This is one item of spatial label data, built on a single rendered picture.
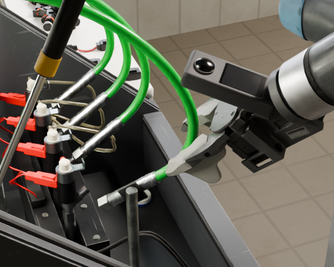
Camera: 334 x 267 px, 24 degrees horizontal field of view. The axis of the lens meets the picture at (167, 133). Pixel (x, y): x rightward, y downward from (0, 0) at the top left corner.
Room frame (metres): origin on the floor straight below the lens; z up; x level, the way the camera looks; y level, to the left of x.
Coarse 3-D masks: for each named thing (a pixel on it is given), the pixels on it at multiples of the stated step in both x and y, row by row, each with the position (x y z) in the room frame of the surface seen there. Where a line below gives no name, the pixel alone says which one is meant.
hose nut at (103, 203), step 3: (105, 195) 0.82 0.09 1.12; (102, 198) 0.82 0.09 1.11; (105, 198) 0.82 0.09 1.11; (99, 201) 0.82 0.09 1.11; (102, 201) 0.82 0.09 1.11; (105, 201) 0.81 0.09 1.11; (108, 201) 0.82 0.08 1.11; (99, 204) 0.82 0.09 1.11; (102, 204) 0.81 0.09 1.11; (105, 204) 0.81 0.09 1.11; (108, 204) 0.81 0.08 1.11; (102, 207) 0.81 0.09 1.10; (105, 207) 0.81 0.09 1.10; (108, 207) 0.81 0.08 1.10; (111, 207) 0.81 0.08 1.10; (105, 210) 0.81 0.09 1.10
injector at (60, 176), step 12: (72, 168) 0.91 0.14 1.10; (60, 180) 0.90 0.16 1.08; (72, 180) 0.90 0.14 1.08; (60, 192) 0.90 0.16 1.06; (72, 192) 0.90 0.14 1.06; (84, 192) 0.91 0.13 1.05; (60, 204) 0.90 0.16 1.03; (72, 204) 0.90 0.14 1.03; (72, 216) 0.90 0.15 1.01; (72, 228) 0.90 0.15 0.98; (72, 240) 0.90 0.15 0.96
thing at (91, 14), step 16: (32, 0) 0.82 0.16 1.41; (48, 0) 0.82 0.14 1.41; (96, 16) 0.82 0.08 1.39; (128, 32) 0.81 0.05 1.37; (144, 48) 0.81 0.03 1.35; (160, 64) 0.81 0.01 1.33; (176, 80) 0.81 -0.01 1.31; (192, 112) 0.81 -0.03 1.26; (192, 128) 0.81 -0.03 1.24; (160, 176) 0.81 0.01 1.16
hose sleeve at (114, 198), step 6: (150, 174) 0.82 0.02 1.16; (138, 180) 0.82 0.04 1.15; (144, 180) 0.81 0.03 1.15; (150, 180) 0.81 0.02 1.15; (156, 180) 0.81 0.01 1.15; (144, 186) 0.81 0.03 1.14; (150, 186) 0.81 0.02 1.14; (114, 192) 0.82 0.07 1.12; (108, 198) 0.82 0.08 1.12; (114, 198) 0.81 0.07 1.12; (120, 198) 0.81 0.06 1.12; (114, 204) 0.81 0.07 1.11
